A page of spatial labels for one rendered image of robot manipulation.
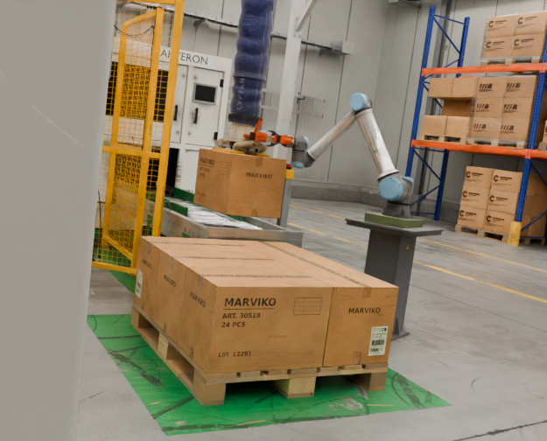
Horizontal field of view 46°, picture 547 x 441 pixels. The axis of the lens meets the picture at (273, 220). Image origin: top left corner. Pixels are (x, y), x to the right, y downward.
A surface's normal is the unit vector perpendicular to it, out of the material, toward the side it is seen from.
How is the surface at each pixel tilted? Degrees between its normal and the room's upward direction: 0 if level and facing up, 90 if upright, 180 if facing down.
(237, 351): 90
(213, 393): 90
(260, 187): 90
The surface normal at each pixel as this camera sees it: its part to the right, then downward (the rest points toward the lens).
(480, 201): -0.82, 0.01
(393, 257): -0.61, 0.02
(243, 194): 0.46, 0.16
